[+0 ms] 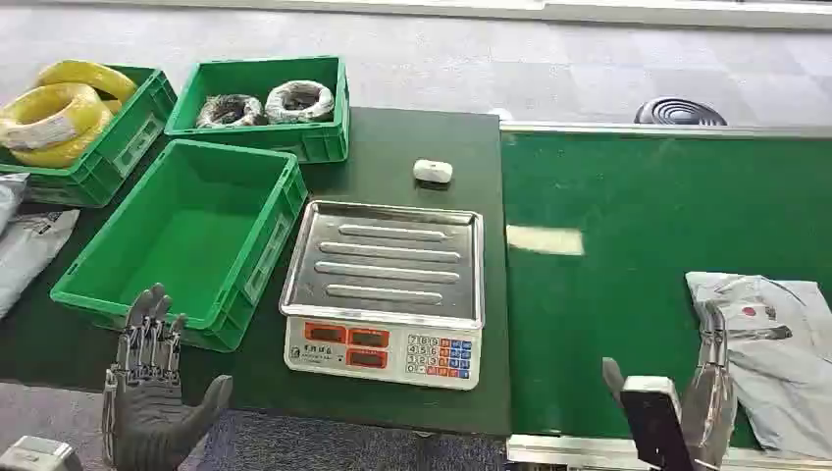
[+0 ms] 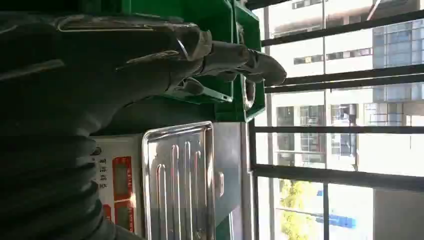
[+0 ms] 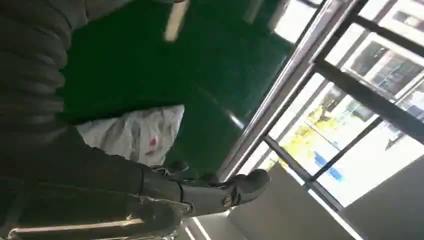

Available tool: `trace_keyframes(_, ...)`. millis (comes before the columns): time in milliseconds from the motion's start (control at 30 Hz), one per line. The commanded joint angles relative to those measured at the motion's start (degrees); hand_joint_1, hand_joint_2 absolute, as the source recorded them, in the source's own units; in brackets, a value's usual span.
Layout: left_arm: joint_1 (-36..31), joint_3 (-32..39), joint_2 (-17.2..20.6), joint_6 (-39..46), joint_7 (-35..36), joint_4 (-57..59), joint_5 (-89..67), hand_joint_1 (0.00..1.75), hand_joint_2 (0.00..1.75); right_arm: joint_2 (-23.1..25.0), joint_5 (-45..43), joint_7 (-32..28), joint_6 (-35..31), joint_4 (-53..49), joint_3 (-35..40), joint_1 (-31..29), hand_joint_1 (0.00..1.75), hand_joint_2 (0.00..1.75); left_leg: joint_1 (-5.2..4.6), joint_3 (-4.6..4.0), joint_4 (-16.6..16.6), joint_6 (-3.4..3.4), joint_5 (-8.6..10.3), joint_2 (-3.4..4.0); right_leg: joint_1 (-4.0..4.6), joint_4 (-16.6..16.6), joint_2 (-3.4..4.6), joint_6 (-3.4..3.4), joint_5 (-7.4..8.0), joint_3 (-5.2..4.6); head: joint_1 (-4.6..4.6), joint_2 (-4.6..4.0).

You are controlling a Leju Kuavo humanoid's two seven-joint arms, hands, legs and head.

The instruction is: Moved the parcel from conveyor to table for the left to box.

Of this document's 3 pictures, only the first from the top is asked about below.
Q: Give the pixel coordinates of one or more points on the small white rounded device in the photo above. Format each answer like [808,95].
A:
[433,171]

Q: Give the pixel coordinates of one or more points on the black ribbed round object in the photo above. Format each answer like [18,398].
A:
[679,112]

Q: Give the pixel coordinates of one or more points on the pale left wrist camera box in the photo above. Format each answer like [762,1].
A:
[36,455]

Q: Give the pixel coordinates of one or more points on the empty green plastic crate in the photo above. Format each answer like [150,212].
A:
[188,240]

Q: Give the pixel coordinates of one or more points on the grey parcel bag, red mark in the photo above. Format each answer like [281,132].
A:
[780,377]

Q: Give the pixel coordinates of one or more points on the green crate with yellow coils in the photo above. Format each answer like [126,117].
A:
[123,146]

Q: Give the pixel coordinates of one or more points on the green crate with grey coils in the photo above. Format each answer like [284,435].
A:
[260,140]

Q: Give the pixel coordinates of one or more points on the green conveyor belt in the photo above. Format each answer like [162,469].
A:
[637,195]

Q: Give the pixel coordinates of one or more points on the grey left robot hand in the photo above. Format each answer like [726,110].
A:
[146,416]

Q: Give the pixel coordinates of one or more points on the grey plastic parcel bag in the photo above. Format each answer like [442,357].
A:
[29,253]
[10,198]

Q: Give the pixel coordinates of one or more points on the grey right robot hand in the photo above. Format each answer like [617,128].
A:
[710,409]

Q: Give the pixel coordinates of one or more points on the silver conveyor frame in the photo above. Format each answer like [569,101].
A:
[650,129]

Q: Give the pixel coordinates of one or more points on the white scale with steel pan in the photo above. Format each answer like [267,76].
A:
[387,292]

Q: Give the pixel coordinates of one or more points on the black-and-white right wrist camera box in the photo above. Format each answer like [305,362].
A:
[653,422]

